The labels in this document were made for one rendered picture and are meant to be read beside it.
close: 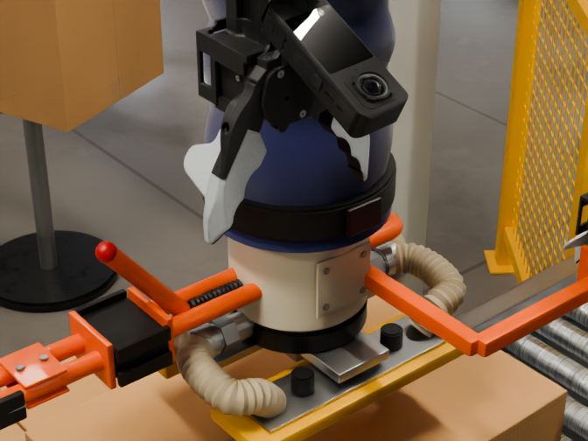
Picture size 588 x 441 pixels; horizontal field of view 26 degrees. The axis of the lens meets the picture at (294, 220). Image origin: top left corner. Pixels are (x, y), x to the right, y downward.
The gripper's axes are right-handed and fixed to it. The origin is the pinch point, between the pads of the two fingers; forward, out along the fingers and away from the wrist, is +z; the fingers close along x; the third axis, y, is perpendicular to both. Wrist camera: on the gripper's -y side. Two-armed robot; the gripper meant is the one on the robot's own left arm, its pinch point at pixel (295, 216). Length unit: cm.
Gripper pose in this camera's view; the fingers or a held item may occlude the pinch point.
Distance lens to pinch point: 96.9
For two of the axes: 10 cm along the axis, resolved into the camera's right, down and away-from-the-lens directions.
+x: -7.8, 3.3, -5.4
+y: -6.3, -4.0, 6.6
